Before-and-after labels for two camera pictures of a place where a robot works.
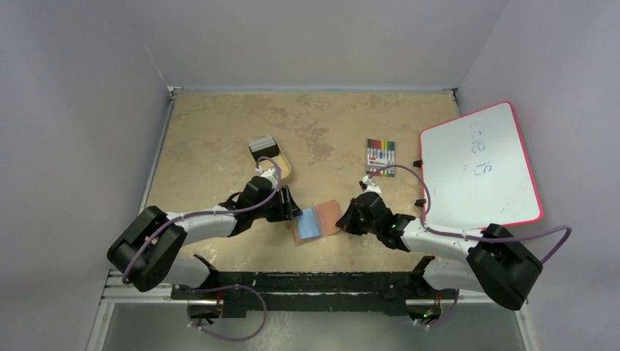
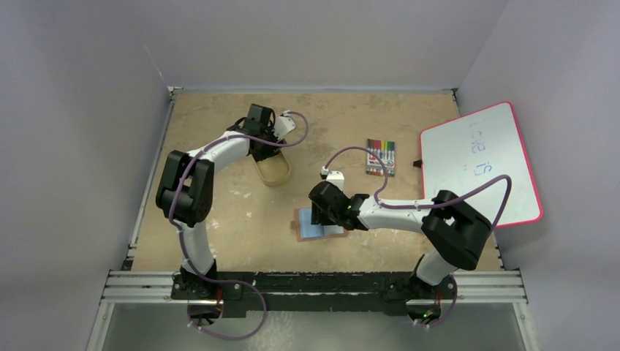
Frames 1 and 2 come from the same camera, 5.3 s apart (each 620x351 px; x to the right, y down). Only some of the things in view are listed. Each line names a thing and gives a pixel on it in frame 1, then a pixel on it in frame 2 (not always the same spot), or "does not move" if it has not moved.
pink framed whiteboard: [477, 172] does not move
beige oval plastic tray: [281, 160] does not move
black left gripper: [272, 191] to [261, 154]
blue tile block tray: [317, 221] does not move
